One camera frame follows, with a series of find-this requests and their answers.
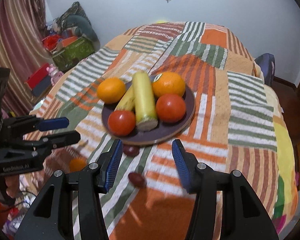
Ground large orange with sticker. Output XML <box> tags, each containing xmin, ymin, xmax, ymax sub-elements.
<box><xmin>152</xmin><ymin>72</ymin><xmax>186</xmax><ymax>98</ymax></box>

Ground blue backpack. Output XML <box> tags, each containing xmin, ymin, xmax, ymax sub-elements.
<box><xmin>255</xmin><ymin>53</ymin><xmax>275</xmax><ymax>87</ymax></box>

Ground small red tomato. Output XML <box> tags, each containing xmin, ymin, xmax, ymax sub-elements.
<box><xmin>107</xmin><ymin>111</ymin><xmax>136</xmax><ymax>137</ymax></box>

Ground small mandarin orange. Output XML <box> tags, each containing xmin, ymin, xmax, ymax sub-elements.
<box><xmin>69</xmin><ymin>158</ymin><xmax>87</xmax><ymax>173</ymax></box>

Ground slim yellow corn cob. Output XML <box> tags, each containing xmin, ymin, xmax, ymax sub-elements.
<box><xmin>115</xmin><ymin>85</ymin><xmax>135</xmax><ymax>111</ymax></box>

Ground left hand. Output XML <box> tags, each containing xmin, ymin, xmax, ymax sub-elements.
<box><xmin>5</xmin><ymin>175</ymin><xmax>19</xmax><ymax>198</ymax></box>

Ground large red tomato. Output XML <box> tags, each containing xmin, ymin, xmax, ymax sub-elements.
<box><xmin>155</xmin><ymin>94</ymin><xmax>186</xmax><ymax>124</ymax></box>

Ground thick yellow corn cob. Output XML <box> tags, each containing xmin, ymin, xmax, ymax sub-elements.
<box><xmin>132</xmin><ymin>72</ymin><xmax>158</xmax><ymax>132</ymax></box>

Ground dark red grape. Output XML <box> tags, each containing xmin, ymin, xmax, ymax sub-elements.
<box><xmin>123</xmin><ymin>145</ymin><xmax>140</xmax><ymax>157</ymax></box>
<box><xmin>128</xmin><ymin>172</ymin><xmax>147</xmax><ymax>189</ymax></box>

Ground green cardboard box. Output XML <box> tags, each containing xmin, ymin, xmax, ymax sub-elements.
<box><xmin>52</xmin><ymin>37</ymin><xmax>95</xmax><ymax>72</ymax></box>

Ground pink toy figure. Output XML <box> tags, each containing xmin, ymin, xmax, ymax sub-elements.
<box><xmin>46</xmin><ymin>64</ymin><xmax>63</xmax><ymax>86</ymax></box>

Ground dark purple round plate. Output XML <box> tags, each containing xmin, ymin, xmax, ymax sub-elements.
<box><xmin>101</xmin><ymin>74</ymin><xmax>196</xmax><ymax>147</ymax></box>

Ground red box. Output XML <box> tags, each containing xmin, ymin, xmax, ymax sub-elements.
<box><xmin>25</xmin><ymin>63</ymin><xmax>51</xmax><ymax>97</ymax></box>

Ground striped red curtain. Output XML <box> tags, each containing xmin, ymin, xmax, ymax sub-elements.
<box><xmin>0</xmin><ymin>0</ymin><xmax>52</xmax><ymax>115</ymax></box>

